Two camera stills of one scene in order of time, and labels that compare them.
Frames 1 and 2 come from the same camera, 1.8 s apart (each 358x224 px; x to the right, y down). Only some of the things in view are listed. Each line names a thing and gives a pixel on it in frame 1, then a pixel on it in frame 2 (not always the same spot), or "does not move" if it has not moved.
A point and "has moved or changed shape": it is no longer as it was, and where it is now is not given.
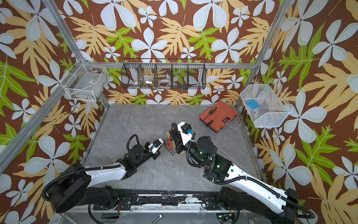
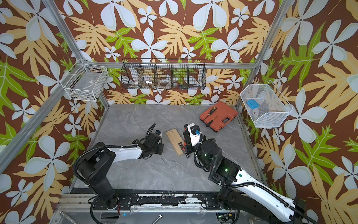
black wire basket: (164, 73) does not move
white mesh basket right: (266, 106) does not move
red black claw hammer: (168, 146) has moved or changed shape
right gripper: (180, 144) to (189, 148)
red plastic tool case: (220, 114) does not move
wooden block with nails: (173, 143) does not move
